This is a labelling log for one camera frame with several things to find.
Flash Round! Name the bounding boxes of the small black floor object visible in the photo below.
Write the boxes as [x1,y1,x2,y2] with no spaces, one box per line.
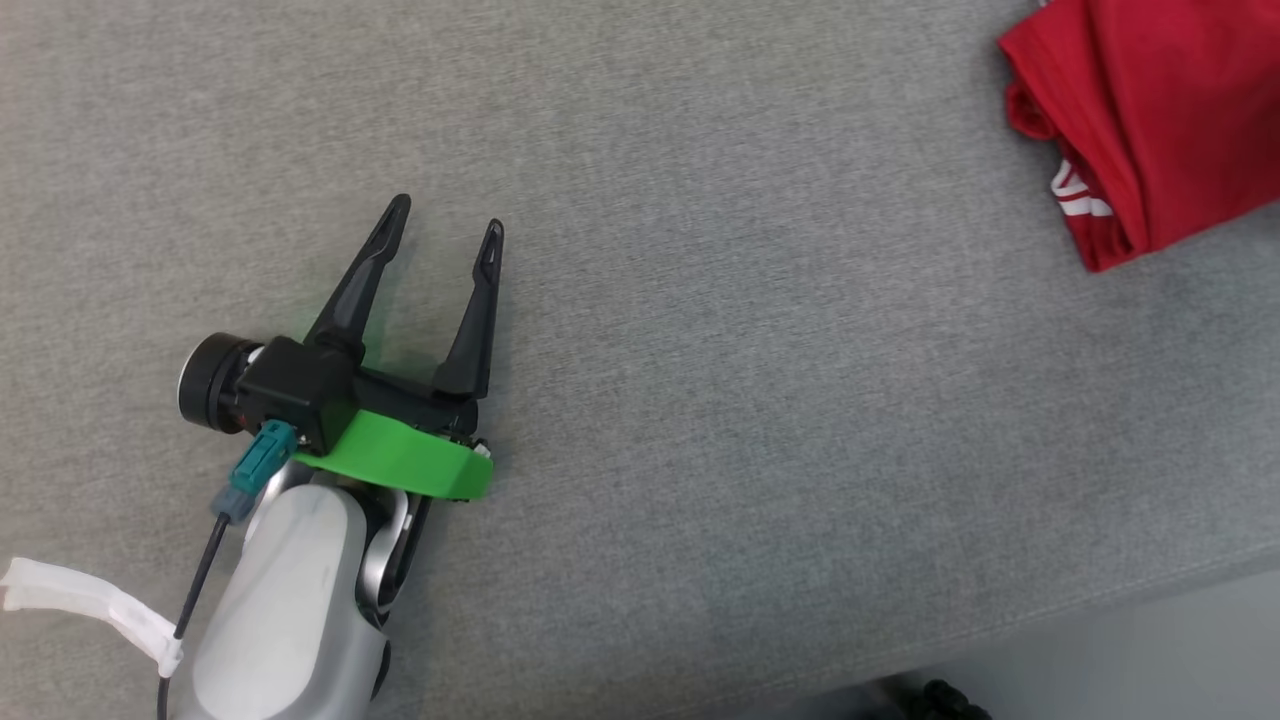
[903,678,993,720]

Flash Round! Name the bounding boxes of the white tape cable wrap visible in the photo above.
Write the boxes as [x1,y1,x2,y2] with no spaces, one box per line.
[0,557,187,680]

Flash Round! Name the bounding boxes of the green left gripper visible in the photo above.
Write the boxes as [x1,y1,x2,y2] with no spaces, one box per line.
[293,194,506,503]

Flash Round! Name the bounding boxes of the left camera cable teal plug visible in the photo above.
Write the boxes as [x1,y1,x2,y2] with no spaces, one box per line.
[155,419,300,720]

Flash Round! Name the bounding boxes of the red basketball jersey white sleeves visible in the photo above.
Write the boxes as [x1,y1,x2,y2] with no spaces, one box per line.
[998,0,1280,274]

